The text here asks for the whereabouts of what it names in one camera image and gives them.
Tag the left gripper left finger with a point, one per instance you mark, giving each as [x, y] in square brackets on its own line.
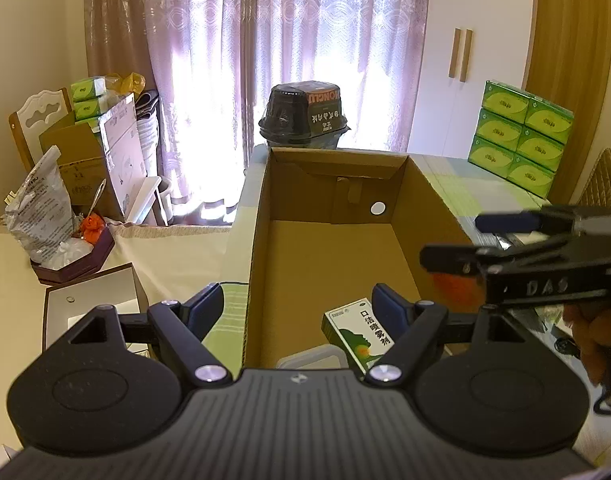
[180, 328]

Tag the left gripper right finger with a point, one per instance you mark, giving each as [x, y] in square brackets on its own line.
[415, 330]

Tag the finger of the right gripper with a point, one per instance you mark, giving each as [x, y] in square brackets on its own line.
[507, 222]
[452, 259]

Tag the green spray medicine box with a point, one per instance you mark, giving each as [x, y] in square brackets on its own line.
[355, 329]

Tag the red candy packet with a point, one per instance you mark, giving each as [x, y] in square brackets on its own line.
[459, 293]

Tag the person right hand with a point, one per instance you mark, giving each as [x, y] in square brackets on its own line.
[592, 337]

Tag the checkered tablecloth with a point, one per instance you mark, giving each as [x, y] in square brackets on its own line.
[468, 190]

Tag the green tissue pack stack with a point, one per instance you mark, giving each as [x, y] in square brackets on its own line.
[520, 137]

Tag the white gift box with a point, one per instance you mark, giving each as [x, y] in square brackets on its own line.
[65, 305]

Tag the dark hexagonal tray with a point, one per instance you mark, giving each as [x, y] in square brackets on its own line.
[79, 256]

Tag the brown cardboard box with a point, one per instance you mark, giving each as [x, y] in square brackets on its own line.
[328, 226]

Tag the open cardboard carton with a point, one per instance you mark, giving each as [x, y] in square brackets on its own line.
[112, 156]

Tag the white printed plastic bag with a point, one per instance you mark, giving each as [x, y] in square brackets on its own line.
[40, 215]

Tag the brown wooden door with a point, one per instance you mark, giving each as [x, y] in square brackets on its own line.
[568, 64]

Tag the black instant noodle bowl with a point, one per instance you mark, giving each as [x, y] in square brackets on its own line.
[304, 114]

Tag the yellow plastic bag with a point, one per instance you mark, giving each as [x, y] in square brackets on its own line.
[134, 83]

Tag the small green tissue packs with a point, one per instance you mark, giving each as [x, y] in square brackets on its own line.
[89, 101]

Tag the white carved chair back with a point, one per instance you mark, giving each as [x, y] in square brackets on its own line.
[39, 112]

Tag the pink sheer curtain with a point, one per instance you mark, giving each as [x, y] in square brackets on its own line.
[214, 62]

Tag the wooden wardrobe handles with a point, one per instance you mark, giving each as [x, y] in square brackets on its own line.
[461, 54]

